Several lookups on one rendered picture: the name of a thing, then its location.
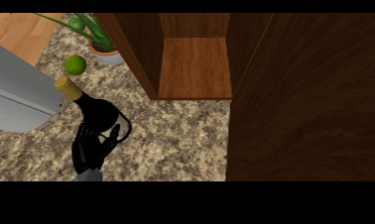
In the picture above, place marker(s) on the dark wooden cabinet door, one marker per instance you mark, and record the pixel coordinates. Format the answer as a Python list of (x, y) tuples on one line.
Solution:
[(302, 102)]

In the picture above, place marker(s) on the green lime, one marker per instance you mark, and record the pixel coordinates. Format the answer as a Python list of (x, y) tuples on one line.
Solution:
[(75, 65)]

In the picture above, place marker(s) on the dark wine bottle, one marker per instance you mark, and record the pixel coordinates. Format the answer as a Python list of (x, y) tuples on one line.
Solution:
[(97, 113)]

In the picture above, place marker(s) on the grey appliance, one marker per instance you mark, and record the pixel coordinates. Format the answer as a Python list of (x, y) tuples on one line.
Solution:
[(23, 93)]

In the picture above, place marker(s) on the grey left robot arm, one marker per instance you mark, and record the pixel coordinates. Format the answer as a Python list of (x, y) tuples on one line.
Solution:
[(88, 177)]

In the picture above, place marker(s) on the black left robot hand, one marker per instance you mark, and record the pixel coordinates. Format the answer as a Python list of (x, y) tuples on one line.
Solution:
[(87, 153)]

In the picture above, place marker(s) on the potted green plant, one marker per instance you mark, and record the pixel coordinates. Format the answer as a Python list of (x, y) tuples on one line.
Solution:
[(100, 43)]

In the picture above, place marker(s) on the green apple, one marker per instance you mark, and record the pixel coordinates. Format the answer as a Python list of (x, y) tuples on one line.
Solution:
[(76, 23)]

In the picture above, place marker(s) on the brown wooden cabinet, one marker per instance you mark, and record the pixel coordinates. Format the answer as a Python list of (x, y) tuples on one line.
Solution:
[(181, 59)]

